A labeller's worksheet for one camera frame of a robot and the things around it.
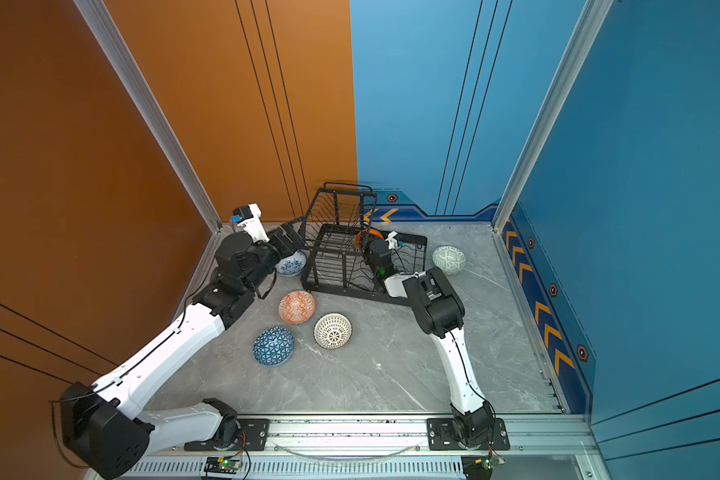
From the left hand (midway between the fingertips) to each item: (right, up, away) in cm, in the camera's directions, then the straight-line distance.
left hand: (296, 220), depth 72 cm
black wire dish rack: (+11, -9, +9) cm, 17 cm away
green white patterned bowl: (+47, -10, +36) cm, 60 cm away
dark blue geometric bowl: (-10, -35, +15) cm, 40 cm away
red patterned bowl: (-5, -25, +22) cm, 34 cm away
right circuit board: (+44, -58, -2) cm, 73 cm away
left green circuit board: (-16, -58, -2) cm, 61 cm away
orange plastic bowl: (+16, -4, +13) cm, 21 cm away
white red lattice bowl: (+7, -32, +17) cm, 37 cm away
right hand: (+14, -1, +31) cm, 34 cm away
